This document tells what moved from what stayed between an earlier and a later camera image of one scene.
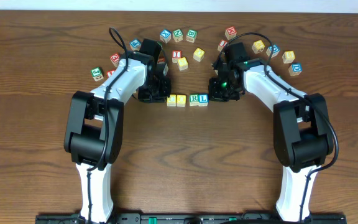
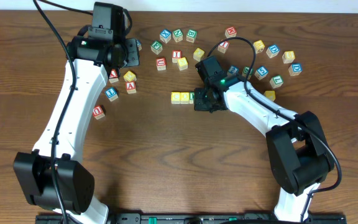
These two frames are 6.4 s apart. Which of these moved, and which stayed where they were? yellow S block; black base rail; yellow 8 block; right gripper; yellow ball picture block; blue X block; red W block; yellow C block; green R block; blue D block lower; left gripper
Moved: right gripper; left gripper; yellow C block
Stayed: black base rail; yellow ball picture block; yellow 8 block; red W block; green R block; blue D block lower; yellow S block; blue X block
